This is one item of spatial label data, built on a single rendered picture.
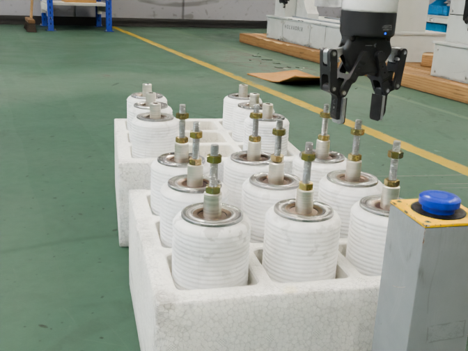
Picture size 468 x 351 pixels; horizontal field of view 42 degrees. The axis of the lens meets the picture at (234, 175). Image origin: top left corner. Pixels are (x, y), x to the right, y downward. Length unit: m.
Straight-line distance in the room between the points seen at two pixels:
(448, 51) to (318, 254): 2.77
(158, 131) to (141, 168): 0.08
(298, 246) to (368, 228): 0.10
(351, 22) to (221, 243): 0.35
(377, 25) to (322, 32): 3.68
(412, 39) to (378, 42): 3.23
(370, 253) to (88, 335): 0.45
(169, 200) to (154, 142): 0.41
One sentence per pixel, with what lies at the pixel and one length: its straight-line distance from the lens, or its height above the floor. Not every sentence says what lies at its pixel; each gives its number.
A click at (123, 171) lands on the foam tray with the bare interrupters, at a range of 1.21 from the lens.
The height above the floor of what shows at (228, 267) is 0.20.
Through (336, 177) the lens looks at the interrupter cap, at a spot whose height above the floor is 0.25.
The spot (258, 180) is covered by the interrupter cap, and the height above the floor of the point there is 0.25.
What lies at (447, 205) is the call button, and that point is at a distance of 0.63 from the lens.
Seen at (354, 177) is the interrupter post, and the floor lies 0.26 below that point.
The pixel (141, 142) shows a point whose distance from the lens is 1.24.
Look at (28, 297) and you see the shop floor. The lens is 1.11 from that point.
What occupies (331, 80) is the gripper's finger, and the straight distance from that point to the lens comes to 0.85.
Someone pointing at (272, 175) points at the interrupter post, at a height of 0.26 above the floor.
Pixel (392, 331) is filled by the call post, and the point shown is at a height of 0.18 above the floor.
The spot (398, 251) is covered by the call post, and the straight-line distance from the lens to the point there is 0.65.
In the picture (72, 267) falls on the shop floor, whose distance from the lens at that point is 1.20.
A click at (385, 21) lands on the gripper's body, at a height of 0.48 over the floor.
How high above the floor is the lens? 0.52
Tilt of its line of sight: 18 degrees down
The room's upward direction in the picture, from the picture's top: 3 degrees clockwise
